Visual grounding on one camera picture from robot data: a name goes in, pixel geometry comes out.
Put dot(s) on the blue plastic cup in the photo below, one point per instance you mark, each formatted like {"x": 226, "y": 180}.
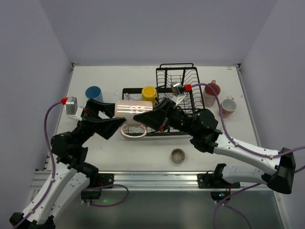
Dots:
{"x": 95, "y": 93}

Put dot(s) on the aluminium mounting rail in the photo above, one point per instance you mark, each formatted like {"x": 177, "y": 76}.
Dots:
{"x": 174, "y": 181}

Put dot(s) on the pink floral mug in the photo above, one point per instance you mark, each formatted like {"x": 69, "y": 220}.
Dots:
{"x": 210, "y": 90}

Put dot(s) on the dusty pink faceted mug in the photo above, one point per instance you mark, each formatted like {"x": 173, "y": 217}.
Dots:
{"x": 228, "y": 106}

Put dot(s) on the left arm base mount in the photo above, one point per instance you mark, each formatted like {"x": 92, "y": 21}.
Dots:
{"x": 102, "y": 179}

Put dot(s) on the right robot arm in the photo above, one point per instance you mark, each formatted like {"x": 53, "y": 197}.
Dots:
{"x": 273, "y": 168}

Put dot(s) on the black wire dish rack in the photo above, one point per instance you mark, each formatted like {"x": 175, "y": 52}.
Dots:
{"x": 165, "y": 75}

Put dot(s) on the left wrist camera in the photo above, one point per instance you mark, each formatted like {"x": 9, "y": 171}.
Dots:
{"x": 72, "y": 109}

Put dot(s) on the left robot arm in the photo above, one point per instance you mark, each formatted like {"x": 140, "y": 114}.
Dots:
{"x": 70, "y": 173}

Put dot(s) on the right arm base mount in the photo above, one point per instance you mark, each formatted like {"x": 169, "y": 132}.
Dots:
{"x": 214, "y": 180}

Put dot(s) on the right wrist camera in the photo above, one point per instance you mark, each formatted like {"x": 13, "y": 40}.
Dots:
{"x": 178, "y": 92}

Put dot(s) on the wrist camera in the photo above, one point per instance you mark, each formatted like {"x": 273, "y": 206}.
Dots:
{"x": 72, "y": 109}
{"x": 178, "y": 92}

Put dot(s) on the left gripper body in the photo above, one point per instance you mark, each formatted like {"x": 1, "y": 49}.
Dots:
{"x": 88, "y": 117}

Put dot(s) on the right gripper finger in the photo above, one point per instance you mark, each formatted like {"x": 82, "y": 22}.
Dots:
{"x": 155, "y": 119}
{"x": 166, "y": 106}

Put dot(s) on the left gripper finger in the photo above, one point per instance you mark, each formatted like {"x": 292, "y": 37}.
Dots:
{"x": 93, "y": 108}
{"x": 111, "y": 125}

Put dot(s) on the tall beige pink mug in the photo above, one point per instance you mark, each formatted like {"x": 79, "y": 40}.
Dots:
{"x": 128, "y": 109}

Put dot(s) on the yellow mug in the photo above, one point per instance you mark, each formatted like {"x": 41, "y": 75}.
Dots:
{"x": 149, "y": 93}

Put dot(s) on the speckled small ceramic cup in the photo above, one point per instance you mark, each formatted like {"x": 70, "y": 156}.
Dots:
{"x": 177, "y": 156}

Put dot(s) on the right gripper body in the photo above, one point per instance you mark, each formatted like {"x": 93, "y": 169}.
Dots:
{"x": 169, "y": 114}

